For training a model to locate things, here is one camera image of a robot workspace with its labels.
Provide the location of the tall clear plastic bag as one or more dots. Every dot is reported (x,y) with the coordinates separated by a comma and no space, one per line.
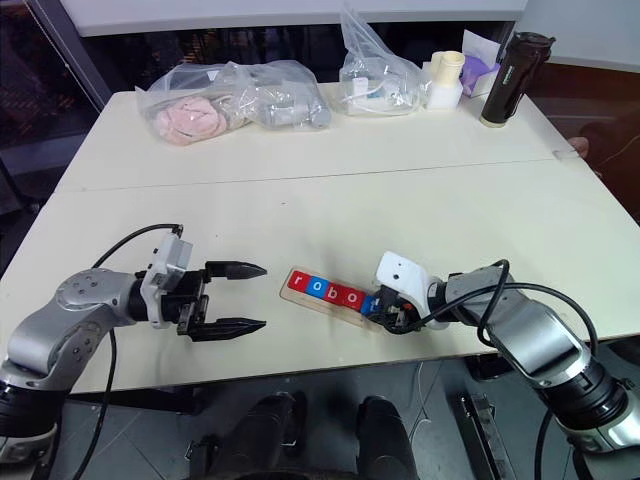
(380,55)

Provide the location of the red letter b block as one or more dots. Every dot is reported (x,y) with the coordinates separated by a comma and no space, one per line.
(335,294)

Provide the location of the black drinking bottle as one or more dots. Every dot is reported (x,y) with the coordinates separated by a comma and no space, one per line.
(510,82)

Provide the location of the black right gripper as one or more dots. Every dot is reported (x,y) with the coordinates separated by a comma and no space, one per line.
(404,315)

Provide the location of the pink plush toy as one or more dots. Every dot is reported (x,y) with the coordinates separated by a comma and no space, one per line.
(190,120)

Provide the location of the long wooden letter tray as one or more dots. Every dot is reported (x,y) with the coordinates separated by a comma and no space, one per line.
(300,297)

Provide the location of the red letter r block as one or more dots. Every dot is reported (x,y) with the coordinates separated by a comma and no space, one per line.
(299,281)

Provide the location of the red letter o block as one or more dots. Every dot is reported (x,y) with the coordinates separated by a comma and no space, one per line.
(354,300)

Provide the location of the dark rounded shape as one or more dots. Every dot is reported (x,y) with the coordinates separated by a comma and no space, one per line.
(385,435)
(272,435)

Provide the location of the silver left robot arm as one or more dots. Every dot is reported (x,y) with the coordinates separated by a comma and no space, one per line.
(55,320)

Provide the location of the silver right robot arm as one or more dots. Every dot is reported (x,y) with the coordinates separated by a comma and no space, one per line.
(525,325)

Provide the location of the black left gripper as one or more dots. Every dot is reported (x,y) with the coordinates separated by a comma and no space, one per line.
(190,302)

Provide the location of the white window ledge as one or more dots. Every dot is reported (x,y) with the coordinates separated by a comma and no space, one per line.
(250,15)

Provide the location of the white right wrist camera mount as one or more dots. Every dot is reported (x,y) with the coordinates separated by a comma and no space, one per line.
(400,272)

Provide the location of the black table leg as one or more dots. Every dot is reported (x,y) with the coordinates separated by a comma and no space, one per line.
(492,367)

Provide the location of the purple white tissue box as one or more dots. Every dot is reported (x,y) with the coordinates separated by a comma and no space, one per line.
(479,75)

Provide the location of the person in dark clothes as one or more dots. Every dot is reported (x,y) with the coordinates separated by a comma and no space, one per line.
(615,150)

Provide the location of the black metal floor rail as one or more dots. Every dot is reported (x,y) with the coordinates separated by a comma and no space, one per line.
(477,435)

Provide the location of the blue letter o block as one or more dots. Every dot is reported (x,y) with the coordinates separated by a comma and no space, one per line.
(317,287)

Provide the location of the large clear plastic toy bag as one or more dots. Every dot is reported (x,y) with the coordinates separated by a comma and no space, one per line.
(240,95)

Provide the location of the dark metal window post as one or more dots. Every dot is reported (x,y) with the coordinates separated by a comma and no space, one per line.
(75,50)

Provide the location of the black table crossbar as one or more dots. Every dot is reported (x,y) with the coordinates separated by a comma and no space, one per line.
(145,400)

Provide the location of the blue letter t block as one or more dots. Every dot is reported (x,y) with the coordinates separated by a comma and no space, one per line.
(370,305)

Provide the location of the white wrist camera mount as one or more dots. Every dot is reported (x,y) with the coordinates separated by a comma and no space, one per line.
(165,262)
(400,272)

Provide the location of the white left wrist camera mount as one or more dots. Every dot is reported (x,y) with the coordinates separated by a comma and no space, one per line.
(165,262)

